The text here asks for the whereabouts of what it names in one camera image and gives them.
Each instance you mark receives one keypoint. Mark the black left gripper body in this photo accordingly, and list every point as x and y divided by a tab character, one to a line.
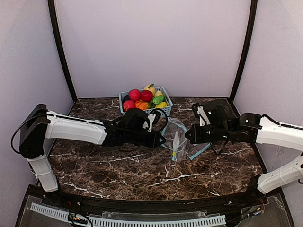
147	138

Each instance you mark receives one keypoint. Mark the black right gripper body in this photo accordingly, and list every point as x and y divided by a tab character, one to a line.
204	136

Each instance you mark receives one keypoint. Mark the clear zip top bag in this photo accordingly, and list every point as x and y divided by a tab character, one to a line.
174	133

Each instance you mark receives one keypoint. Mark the red apple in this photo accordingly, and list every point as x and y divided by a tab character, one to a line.
134	95
129	104
146	96

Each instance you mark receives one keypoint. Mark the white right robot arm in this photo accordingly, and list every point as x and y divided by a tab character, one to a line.
219	122

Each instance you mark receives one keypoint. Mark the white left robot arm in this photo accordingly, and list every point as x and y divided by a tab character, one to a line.
134	127

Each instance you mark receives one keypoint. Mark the yellow lemon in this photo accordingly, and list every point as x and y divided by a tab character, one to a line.
161	105

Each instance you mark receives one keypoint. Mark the orange fruit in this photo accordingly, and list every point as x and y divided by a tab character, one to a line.
142	105

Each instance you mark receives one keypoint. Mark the blue plastic basket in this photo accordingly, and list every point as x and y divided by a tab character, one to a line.
123	96

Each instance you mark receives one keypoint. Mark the yellow pear with leaf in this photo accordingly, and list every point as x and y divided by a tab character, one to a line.
150	88

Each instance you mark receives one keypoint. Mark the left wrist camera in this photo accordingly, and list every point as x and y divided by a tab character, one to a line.
153	118

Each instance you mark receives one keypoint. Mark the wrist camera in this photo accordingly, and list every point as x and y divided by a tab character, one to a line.
153	118
199	113

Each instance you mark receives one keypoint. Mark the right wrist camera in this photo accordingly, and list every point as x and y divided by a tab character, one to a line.
199	113

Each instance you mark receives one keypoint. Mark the black front rail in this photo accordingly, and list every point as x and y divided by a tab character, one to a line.
83	204

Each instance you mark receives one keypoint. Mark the white slotted cable duct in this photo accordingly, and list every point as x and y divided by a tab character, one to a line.
115	219

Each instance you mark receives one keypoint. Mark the right black frame post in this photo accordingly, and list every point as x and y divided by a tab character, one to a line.
245	49

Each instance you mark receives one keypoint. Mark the black frame post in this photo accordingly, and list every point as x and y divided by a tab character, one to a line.
245	49
60	50

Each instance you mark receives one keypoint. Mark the left black frame post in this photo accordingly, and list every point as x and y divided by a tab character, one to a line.
60	50

